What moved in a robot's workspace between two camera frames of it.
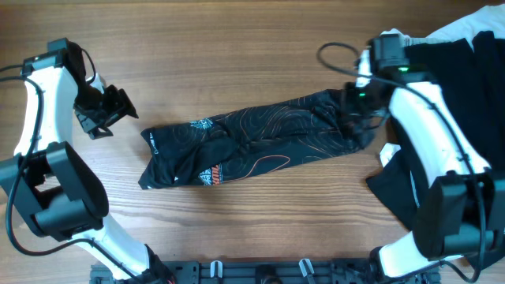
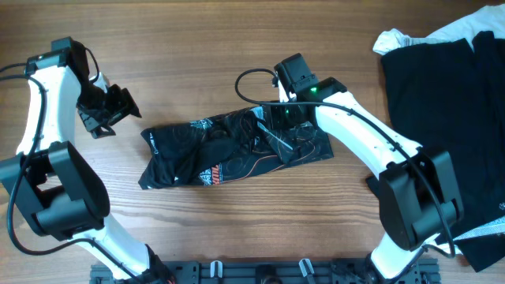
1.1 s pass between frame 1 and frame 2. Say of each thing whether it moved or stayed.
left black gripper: stayed
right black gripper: moved
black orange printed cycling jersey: stayed
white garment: stayed
